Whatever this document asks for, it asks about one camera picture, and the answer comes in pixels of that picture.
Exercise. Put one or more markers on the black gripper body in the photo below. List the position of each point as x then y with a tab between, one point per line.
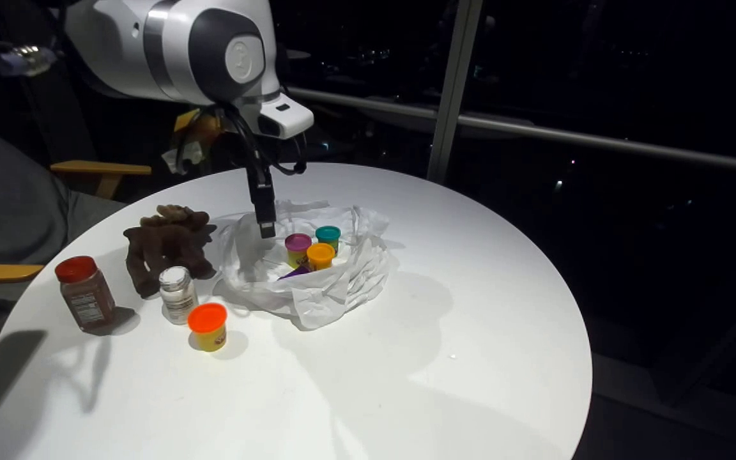
256	167

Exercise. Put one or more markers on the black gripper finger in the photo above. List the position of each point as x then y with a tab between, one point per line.
267	220

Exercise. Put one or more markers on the dough tub with pink lid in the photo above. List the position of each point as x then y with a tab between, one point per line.
297	246

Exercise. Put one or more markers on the dough tub with teal lid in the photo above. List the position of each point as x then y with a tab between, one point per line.
327	233

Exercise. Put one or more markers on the brown plush moose toy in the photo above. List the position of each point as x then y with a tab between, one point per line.
168	246

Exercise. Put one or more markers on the small bottle with white cap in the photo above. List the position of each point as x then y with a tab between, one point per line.
178	284

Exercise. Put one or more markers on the dough tub with orange lid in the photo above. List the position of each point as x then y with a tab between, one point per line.
207	321

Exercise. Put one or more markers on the spice jar with red lid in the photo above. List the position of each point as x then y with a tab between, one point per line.
87	296

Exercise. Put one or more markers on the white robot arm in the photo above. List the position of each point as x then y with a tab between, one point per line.
206	52

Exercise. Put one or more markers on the translucent white plastic bag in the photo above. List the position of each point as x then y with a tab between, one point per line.
334	297

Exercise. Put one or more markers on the dough tub with yellow lid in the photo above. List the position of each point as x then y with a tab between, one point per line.
321	254

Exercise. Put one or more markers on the grey upholstered armchair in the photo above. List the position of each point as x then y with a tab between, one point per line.
2	206

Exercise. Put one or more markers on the grey horizontal window railing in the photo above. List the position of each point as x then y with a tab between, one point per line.
556	132

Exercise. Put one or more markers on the glossy wrist camera box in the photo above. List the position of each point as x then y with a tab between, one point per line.
198	137

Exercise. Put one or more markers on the light grey window post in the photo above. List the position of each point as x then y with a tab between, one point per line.
453	85

